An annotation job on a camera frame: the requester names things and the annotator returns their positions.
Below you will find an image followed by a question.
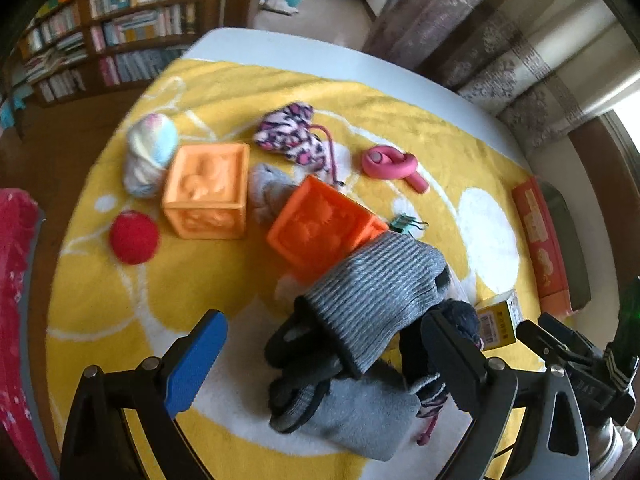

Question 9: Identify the grey ribbed knit sock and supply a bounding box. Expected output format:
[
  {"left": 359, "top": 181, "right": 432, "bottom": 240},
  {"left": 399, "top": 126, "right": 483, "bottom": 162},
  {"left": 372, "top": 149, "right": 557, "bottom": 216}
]
[{"left": 294, "top": 231, "right": 450, "bottom": 378}]

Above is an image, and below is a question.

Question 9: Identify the grey knotted sock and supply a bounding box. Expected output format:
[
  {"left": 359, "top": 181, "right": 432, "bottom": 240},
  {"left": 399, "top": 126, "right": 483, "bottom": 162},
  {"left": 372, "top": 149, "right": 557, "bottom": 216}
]
[{"left": 248, "top": 164, "right": 297, "bottom": 226}]

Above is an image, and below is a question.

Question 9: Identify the teal binder clip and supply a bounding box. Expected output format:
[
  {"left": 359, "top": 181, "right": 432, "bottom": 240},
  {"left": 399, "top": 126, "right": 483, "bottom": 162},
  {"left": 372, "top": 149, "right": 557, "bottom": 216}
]
[{"left": 388, "top": 214, "right": 428, "bottom": 236}]

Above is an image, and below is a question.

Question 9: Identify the patterned curtain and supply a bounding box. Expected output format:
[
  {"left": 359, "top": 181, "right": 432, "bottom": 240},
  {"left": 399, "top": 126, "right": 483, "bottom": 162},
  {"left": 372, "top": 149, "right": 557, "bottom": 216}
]
[{"left": 364, "top": 0, "right": 639, "bottom": 154}]

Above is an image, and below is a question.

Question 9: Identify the pink foam curler knot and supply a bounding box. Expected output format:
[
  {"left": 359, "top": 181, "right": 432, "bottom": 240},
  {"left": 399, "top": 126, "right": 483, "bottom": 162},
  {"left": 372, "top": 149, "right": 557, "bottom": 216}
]
[{"left": 361, "top": 145, "right": 430, "bottom": 194}]

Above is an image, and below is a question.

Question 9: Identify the pastel sock ball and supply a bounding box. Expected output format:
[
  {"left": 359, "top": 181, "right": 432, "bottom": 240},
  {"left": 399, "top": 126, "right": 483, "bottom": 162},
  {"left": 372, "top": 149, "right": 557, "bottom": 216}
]
[{"left": 122, "top": 113, "right": 179, "bottom": 198}]

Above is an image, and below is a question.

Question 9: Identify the light grey fleece sock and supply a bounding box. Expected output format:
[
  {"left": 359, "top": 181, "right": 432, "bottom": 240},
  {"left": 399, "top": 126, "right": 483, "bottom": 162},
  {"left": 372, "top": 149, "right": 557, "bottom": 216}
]
[{"left": 269, "top": 360, "right": 420, "bottom": 462}]

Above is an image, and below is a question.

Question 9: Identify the black fuzzy sock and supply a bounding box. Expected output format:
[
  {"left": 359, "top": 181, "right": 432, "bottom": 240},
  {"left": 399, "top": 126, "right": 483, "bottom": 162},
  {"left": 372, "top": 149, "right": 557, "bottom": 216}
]
[{"left": 399, "top": 299, "right": 480, "bottom": 402}]

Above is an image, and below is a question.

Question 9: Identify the orange storage box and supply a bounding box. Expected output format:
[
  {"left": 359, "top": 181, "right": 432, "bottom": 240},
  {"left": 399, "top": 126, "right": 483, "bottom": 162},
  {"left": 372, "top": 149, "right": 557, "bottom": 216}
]
[{"left": 512, "top": 177, "right": 591, "bottom": 320}]

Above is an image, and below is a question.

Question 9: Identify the red pompom ball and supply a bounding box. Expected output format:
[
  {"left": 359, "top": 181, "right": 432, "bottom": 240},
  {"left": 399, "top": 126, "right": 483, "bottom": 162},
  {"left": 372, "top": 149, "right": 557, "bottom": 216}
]
[{"left": 108, "top": 210, "right": 160, "bottom": 266}]

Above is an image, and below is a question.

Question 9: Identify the orange embossed soft cube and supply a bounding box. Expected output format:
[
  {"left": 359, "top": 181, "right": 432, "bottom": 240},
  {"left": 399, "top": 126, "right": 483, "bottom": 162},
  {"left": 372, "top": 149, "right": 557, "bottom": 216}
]
[{"left": 162, "top": 143, "right": 250, "bottom": 240}]

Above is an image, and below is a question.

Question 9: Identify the yellow white cartoon blanket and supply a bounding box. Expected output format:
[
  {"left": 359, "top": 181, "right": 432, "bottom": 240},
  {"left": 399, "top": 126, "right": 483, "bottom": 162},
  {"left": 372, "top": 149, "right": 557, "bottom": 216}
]
[{"left": 47, "top": 61, "right": 539, "bottom": 479}]

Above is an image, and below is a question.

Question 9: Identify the small yellow carton box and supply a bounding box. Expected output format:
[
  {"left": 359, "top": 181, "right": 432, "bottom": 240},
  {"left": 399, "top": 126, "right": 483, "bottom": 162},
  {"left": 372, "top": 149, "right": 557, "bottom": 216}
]
[{"left": 475, "top": 289, "right": 524, "bottom": 350}]

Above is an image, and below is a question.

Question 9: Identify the pink leopard fuzzy sock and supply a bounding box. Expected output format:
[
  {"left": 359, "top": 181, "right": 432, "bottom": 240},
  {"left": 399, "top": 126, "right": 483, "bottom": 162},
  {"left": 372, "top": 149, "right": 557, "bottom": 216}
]
[{"left": 253, "top": 102, "right": 343, "bottom": 188}]

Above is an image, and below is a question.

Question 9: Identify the wooden bookshelf with books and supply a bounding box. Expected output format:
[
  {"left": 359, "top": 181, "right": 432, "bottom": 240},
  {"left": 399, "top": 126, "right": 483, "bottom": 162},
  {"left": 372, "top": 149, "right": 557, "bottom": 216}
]
[{"left": 1, "top": 0, "right": 220, "bottom": 129}]

